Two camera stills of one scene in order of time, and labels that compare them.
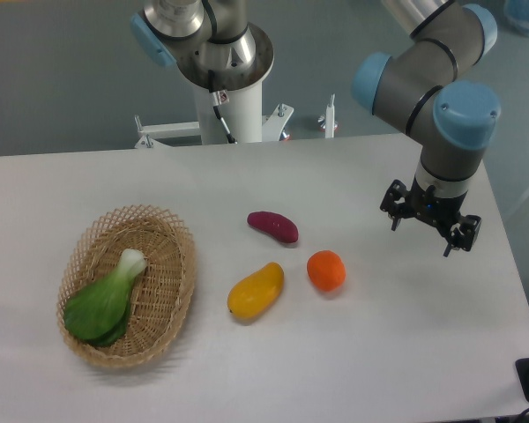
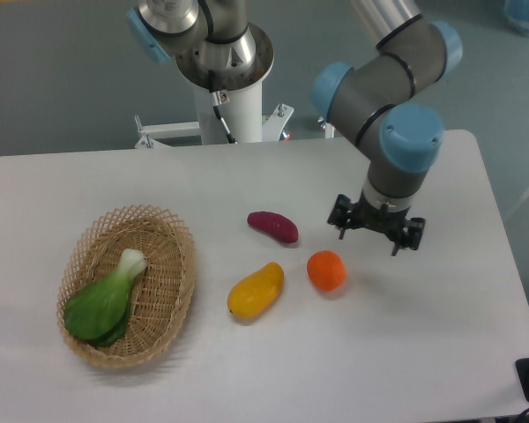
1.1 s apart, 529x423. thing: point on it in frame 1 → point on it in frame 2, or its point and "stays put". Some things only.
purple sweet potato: x=276 y=225 stays put
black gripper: x=439 y=211 → x=392 y=224
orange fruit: x=326 y=270 stays put
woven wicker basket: x=161 y=292 stays put
